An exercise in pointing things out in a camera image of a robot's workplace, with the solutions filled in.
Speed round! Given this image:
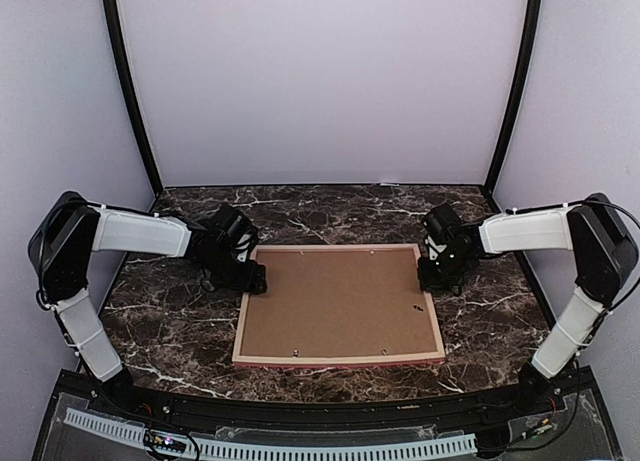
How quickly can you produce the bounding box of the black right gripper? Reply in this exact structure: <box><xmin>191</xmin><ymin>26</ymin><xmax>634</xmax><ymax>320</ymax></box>
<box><xmin>418</xmin><ymin>247</ymin><xmax>474</xmax><ymax>290</ymax></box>

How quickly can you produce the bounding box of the grey slotted cable duct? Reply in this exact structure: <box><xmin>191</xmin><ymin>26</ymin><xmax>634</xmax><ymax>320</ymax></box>
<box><xmin>63</xmin><ymin>408</ymin><xmax>477</xmax><ymax>460</ymax></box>

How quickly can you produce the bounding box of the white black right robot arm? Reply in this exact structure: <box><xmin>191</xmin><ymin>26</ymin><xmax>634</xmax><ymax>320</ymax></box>
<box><xmin>417</xmin><ymin>193</ymin><xmax>639</xmax><ymax>415</ymax></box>

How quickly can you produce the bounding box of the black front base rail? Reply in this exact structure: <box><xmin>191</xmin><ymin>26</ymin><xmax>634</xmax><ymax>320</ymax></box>
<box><xmin>32</xmin><ymin>367</ymin><xmax>623</xmax><ymax>460</ymax></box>

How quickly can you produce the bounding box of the black left corner post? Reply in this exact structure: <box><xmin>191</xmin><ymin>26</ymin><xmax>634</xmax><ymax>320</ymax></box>
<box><xmin>102</xmin><ymin>0</ymin><xmax>164</xmax><ymax>196</ymax></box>

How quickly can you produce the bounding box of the light wooden picture frame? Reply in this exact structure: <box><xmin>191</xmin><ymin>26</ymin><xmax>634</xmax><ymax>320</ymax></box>
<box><xmin>231</xmin><ymin>243</ymin><xmax>447</xmax><ymax>368</ymax></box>

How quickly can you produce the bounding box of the black corner post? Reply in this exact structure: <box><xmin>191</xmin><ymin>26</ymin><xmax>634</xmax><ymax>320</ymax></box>
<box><xmin>484</xmin><ymin>0</ymin><xmax>542</xmax><ymax>194</ymax></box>
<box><xmin>102</xmin><ymin>0</ymin><xmax>164</xmax><ymax>196</ymax></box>

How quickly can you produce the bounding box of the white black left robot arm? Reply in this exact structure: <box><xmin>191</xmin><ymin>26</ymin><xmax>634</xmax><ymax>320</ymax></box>
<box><xmin>28</xmin><ymin>191</ymin><xmax>267</xmax><ymax>417</ymax></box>

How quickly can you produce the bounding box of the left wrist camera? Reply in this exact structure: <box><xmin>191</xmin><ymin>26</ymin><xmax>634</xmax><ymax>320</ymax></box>
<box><xmin>233</xmin><ymin>227</ymin><xmax>259</xmax><ymax>263</ymax></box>

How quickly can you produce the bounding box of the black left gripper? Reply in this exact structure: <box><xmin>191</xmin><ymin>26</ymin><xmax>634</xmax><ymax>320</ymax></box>
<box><xmin>198</xmin><ymin>247</ymin><xmax>265</xmax><ymax>294</ymax></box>

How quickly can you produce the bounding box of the small circuit board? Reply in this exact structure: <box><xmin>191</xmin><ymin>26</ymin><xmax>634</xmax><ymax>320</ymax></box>
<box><xmin>143</xmin><ymin>430</ymin><xmax>187</xmax><ymax>453</ymax></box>

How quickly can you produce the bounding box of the black right corner post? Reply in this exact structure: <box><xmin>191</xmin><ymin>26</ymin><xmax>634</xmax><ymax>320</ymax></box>
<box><xmin>484</xmin><ymin>0</ymin><xmax>542</xmax><ymax>194</ymax></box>

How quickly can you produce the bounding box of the brown cardboard backing board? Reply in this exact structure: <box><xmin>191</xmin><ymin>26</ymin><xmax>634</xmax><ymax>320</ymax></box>
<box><xmin>239</xmin><ymin>248</ymin><xmax>441</xmax><ymax>357</ymax></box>

